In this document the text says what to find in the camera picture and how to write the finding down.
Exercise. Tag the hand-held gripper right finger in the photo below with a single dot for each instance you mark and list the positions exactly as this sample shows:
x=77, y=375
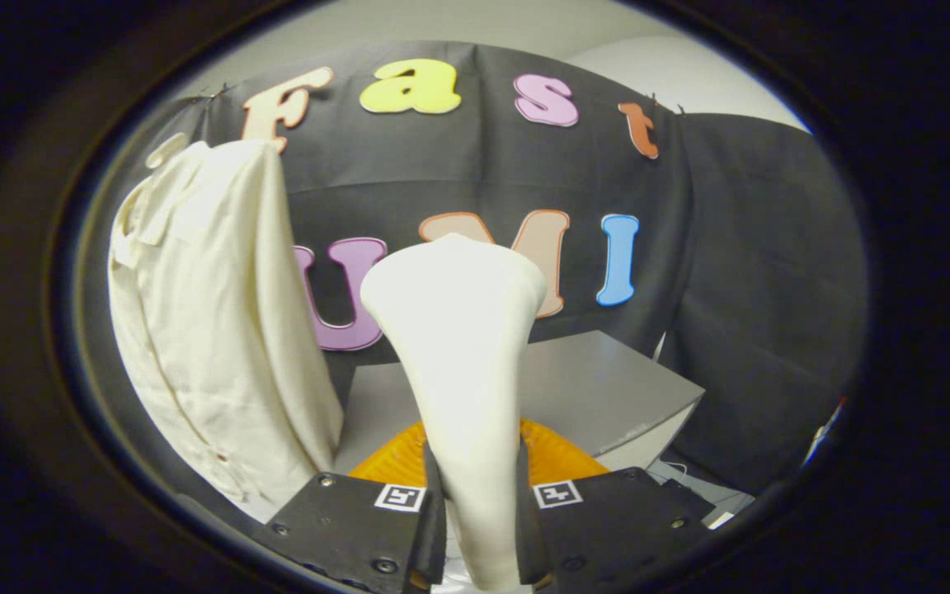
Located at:
x=529, y=536

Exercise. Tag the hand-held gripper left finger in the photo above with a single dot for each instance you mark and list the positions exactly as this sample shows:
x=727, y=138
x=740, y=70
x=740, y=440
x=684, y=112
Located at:
x=434, y=536

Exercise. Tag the cream button-up shirt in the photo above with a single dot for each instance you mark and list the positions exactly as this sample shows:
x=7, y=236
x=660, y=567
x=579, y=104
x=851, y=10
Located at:
x=211, y=313

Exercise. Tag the cream plastic clothes hanger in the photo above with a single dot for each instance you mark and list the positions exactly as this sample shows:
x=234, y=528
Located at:
x=166, y=150

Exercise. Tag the grey and white cabinet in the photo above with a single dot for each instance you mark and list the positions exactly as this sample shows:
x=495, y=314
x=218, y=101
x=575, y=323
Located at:
x=607, y=388

